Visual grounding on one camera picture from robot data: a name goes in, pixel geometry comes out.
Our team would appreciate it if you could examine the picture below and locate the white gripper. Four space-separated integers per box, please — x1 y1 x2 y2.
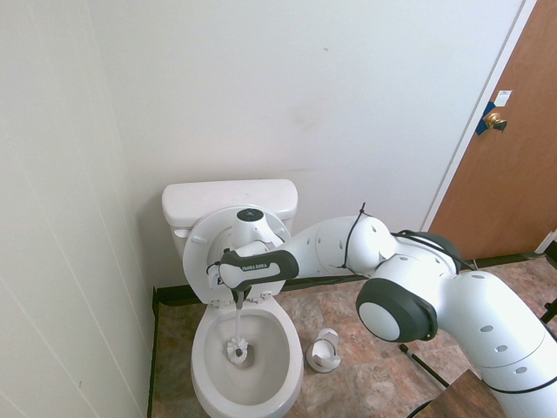
205 260 262 306

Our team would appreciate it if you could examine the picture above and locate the white toilet brush grey handle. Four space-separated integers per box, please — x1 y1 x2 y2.
225 291 251 367

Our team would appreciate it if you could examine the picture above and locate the white toilet seat and lid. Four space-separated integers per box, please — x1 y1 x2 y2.
182 204 294 308

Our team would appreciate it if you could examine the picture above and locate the black baseboard behind toilet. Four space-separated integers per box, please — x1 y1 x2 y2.
153 253 557 307

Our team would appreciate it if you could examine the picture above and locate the white toilet tank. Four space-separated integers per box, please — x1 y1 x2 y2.
166 212 299 265

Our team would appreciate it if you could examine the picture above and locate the white toilet brush holder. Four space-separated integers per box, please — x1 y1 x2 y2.
305 327 342 375

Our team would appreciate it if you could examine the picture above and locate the white toilet bowl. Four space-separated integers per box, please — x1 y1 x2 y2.
191 299 305 418

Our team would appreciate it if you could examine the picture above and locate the white toilet tank lid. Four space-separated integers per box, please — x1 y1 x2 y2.
161 179 300 228

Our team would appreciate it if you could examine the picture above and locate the black baseboard beside toilet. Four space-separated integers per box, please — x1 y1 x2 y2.
145 285 162 418

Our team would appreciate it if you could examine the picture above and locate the dark wooden table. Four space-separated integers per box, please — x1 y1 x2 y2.
427 368 508 418

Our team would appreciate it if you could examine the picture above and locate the blue tape strip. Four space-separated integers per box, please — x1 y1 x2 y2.
474 100 502 137

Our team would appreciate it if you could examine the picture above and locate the brown wooden door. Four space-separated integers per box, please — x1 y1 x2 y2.
427 0 557 263

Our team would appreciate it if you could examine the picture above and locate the brass door knob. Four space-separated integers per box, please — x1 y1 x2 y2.
483 110 510 132

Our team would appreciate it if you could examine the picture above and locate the black floor cable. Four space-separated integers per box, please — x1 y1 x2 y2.
407 397 437 418

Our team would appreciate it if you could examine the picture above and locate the white door frame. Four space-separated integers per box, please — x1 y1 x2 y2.
419 0 541 233

